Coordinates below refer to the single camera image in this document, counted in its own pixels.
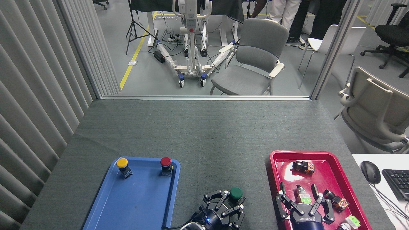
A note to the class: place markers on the beige office chair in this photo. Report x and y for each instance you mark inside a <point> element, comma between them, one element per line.
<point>374,108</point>

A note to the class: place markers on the person in pale trousers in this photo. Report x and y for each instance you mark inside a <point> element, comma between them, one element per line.
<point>286,11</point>

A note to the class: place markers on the white stand on wheels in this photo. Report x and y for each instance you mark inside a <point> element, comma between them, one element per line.
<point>191,38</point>

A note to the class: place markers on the silver green switch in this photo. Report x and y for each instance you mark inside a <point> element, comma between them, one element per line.
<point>302,195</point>

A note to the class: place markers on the white desk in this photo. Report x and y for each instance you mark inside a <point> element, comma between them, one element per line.
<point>393,210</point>

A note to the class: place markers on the grey armchair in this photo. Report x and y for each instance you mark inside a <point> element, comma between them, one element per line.
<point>255,57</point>

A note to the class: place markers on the yellow push button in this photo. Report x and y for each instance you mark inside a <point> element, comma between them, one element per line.
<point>122,163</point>

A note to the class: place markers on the short black orange switch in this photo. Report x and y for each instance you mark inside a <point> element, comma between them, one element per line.
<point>305,166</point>

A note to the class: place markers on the white floor label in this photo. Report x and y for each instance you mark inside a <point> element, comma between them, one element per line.
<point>132,63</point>

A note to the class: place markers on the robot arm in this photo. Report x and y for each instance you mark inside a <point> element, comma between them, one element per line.
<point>191,227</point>

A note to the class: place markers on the person in dark trousers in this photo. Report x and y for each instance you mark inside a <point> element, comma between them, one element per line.
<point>326,16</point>

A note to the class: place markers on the black tripod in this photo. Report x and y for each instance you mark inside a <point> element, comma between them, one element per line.
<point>135,28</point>

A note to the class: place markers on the silver table edge rail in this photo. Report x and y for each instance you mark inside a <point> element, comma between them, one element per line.
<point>204,98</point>

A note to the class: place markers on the green push button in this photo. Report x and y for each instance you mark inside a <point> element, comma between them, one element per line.
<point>236,193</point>

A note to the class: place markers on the white power strip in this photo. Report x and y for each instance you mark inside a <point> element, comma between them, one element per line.
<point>173,38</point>

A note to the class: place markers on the red push button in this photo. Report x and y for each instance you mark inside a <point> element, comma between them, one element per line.
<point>165,161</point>

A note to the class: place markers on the long black orange switch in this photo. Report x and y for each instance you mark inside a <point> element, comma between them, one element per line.
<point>338,202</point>

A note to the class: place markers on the white plastic chair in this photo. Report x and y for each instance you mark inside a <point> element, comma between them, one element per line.
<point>326,41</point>

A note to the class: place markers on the black office chair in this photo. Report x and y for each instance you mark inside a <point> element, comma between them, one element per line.
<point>393,33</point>

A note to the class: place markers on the black box on floor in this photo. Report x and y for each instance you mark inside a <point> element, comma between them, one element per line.
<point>158,56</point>

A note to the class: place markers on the red plastic tray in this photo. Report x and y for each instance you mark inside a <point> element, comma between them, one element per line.
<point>322,179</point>

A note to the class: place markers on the black keyboard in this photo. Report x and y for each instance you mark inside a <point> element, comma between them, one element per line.
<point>399,183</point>

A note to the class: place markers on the silver post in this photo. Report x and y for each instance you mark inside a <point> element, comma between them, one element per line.
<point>335,48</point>

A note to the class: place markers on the green white switch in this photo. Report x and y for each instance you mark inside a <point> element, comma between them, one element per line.
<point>351,222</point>

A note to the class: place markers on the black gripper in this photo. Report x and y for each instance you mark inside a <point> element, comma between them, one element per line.
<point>209,218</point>
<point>308,222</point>

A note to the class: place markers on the black swivel chair base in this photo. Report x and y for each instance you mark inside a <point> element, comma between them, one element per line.
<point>101,3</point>

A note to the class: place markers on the black computer mouse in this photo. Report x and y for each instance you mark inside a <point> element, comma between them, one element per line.
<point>370,172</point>

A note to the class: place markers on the blue plastic tray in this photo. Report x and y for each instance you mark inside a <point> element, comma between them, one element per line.
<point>134,198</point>

